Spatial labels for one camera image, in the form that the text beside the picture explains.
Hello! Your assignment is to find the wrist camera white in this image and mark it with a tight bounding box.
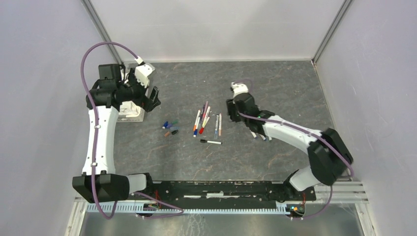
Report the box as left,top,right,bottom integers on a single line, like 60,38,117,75
231,82,249,98
134,57,155,88

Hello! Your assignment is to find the white cloth in basket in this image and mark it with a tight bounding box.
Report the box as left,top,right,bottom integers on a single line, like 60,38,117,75
119,101,141,118

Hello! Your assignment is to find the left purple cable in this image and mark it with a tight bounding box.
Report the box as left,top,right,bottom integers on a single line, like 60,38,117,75
80,41,185,220

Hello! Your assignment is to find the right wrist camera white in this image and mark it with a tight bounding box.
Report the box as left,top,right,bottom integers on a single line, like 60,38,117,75
231,82,249,98

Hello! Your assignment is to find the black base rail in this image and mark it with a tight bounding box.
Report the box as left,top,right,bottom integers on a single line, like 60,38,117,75
143,180,317,209

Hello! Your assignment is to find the marker one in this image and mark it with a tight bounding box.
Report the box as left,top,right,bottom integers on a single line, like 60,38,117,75
250,131,258,139

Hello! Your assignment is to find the orange capped marker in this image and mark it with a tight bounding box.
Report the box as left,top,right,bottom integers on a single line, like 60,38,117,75
193,110,201,131

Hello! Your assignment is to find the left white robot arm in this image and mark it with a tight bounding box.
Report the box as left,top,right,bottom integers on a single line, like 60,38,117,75
72,62,161,203

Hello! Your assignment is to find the white plastic basket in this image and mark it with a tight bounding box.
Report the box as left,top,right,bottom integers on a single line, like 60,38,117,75
117,101,145,122

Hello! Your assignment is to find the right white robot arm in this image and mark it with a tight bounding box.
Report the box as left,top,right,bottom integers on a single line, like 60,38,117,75
226,92,354,201

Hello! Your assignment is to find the blue capped marker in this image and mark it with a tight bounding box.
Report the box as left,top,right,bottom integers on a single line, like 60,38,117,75
193,117,200,138

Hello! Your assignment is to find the black capped marker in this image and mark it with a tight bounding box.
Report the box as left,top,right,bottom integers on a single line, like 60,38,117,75
200,139,222,145

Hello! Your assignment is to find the white cable duct strip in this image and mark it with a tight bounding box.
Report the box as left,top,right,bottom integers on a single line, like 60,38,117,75
86,201,292,215

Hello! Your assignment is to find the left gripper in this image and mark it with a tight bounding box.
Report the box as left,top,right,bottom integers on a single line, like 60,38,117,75
117,69,161,112

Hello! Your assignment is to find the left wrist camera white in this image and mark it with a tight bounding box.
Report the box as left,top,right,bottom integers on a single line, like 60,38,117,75
134,57,155,88

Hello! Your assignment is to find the pink marker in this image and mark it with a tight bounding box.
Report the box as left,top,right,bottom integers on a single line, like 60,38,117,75
202,101,209,121

